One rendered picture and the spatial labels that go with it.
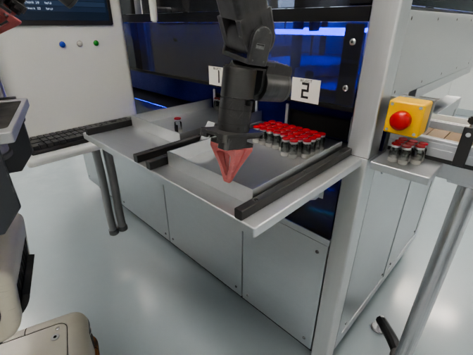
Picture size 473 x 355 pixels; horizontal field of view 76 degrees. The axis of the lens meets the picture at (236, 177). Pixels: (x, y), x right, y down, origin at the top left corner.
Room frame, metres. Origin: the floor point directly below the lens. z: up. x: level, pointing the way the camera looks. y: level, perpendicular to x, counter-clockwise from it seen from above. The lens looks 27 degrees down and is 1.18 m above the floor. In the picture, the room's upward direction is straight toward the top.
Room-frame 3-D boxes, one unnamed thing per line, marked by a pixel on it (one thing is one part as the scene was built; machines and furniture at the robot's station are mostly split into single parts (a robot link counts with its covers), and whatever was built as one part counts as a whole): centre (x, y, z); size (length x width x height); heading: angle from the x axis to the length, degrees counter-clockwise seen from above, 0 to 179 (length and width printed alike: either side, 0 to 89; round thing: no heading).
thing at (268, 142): (0.75, -0.11, 0.90); 0.18 x 0.02 x 0.05; 46
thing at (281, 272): (1.76, 0.07, 0.44); 2.06 x 1.00 x 0.88; 46
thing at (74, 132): (1.08, 0.55, 0.82); 0.40 x 0.14 x 0.02; 136
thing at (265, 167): (0.68, -0.05, 0.90); 0.34 x 0.26 x 0.04; 136
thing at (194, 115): (0.99, 0.13, 0.90); 0.34 x 0.26 x 0.04; 136
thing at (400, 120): (0.63, -0.35, 0.99); 0.04 x 0.04 x 0.04; 46
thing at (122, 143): (0.82, 0.05, 0.87); 0.70 x 0.48 x 0.02; 46
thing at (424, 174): (0.68, -0.42, 0.87); 0.14 x 0.13 x 0.02; 136
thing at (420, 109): (0.66, -0.38, 1.00); 0.08 x 0.07 x 0.07; 136
